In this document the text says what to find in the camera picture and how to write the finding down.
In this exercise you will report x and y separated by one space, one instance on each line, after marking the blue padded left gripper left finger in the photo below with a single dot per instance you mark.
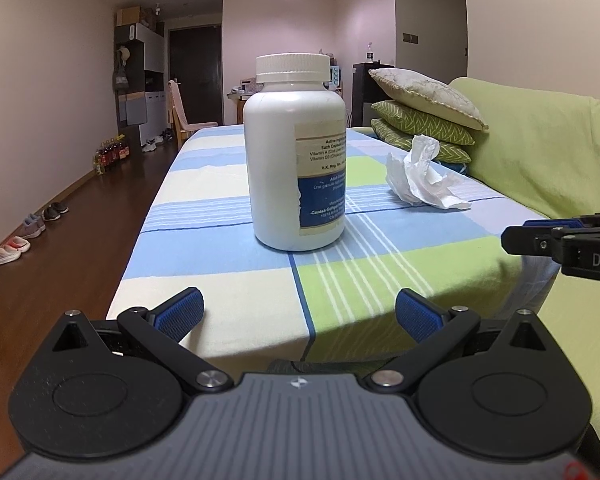
156 335

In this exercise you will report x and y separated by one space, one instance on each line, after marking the green patterned lower pillow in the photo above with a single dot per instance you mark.
439 151

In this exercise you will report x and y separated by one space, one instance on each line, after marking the green covered sofa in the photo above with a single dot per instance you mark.
542 153

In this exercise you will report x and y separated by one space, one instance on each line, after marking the dark entrance door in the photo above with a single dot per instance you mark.
195 63

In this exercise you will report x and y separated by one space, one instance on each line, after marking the dark shoes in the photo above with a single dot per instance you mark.
54 211

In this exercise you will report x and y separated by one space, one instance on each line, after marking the cluttered wooden side table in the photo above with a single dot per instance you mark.
240 94

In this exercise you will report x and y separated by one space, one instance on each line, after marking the grey sneakers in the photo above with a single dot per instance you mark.
32 227

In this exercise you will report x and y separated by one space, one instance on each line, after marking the blue toaster oven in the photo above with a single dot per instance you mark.
335 76

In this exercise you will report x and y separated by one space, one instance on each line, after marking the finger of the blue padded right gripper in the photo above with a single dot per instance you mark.
438 335

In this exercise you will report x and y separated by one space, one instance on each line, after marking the green patterned middle pillow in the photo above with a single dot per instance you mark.
411 121

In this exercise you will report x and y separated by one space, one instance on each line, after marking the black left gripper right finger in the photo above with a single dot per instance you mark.
534 238

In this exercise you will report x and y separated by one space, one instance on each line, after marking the wooden chair with cushion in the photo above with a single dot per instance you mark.
182 127

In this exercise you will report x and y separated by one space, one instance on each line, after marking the group of sauce bottles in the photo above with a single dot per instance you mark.
110 153

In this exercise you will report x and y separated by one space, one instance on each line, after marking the black mini fridge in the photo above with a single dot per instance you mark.
365 92

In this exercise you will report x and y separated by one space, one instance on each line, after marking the green patterned pillow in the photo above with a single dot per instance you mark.
439 151
411 121

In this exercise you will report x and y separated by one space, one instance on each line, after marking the white pill bottle blue label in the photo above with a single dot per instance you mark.
296 153

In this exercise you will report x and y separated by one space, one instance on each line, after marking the white paper towel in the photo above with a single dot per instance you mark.
415 181

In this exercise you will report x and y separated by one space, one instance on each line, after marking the tall black white cabinet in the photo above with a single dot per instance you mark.
139 68

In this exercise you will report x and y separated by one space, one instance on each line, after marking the beige embroidered top pillow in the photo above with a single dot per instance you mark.
430 96

